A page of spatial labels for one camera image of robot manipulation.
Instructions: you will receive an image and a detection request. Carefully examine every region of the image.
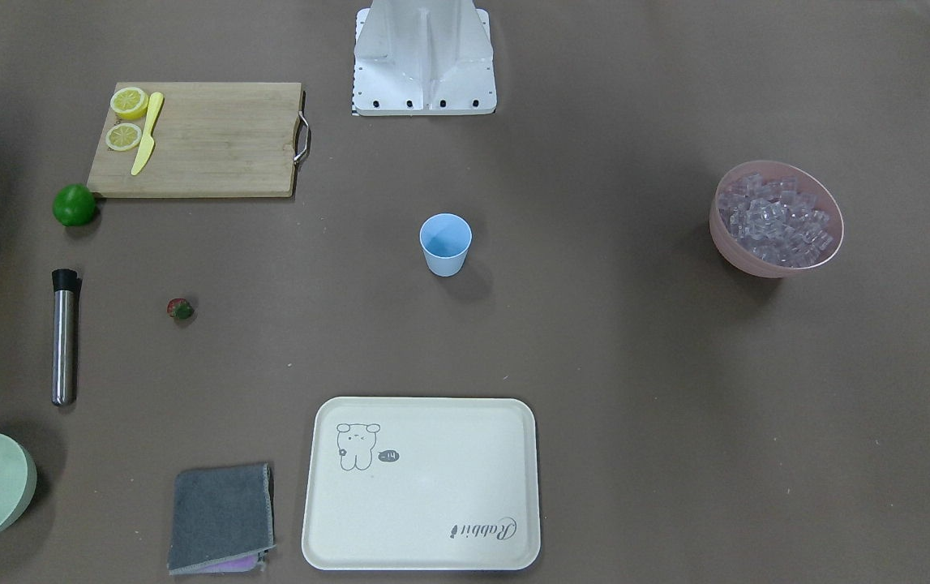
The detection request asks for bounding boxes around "red strawberry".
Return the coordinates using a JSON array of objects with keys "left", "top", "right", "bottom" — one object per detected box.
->
[{"left": 165, "top": 297, "right": 195, "bottom": 321}]

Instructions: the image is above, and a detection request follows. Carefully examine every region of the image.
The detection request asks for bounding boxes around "light blue cup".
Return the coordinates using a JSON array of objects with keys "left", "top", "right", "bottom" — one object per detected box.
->
[{"left": 419, "top": 213, "right": 473, "bottom": 277}]

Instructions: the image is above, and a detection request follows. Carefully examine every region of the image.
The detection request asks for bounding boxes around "pile of clear ice cubes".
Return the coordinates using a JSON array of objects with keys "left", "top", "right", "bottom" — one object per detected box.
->
[{"left": 714, "top": 171, "right": 840, "bottom": 269}]

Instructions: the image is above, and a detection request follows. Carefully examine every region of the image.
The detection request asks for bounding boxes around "cream rabbit tray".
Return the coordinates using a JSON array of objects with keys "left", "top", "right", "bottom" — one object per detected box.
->
[{"left": 301, "top": 397, "right": 542, "bottom": 572}]

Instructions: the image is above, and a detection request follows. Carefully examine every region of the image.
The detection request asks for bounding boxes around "pink bowl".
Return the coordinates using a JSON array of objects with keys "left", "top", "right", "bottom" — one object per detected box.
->
[{"left": 709, "top": 160, "right": 844, "bottom": 278}]

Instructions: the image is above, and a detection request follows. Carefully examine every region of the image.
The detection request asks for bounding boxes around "grey folded cloth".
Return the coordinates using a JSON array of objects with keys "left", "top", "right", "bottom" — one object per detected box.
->
[{"left": 165, "top": 462, "right": 275, "bottom": 577}]

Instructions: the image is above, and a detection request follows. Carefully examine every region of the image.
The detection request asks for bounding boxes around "yellow plastic knife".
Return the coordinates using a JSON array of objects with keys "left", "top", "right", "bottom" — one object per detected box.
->
[{"left": 130, "top": 92, "right": 165, "bottom": 176}]

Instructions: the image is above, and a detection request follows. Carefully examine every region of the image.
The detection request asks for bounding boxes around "upper lemon half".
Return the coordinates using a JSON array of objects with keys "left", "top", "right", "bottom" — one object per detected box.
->
[{"left": 109, "top": 86, "right": 149, "bottom": 121}]

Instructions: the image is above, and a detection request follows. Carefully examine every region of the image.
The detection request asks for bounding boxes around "steel muddler black tip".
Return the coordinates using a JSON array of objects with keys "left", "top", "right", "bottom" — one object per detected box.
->
[{"left": 52, "top": 268, "right": 79, "bottom": 407}]

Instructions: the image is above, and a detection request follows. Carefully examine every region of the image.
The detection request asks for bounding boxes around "green lime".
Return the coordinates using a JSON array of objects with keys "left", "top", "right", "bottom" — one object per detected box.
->
[{"left": 52, "top": 182, "right": 96, "bottom": 228}]

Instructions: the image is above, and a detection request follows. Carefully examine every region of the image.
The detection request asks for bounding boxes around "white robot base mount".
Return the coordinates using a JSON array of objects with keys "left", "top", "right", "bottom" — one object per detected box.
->
[{"left": 351, "top": 1, "right": 498, "bottom": 116}]

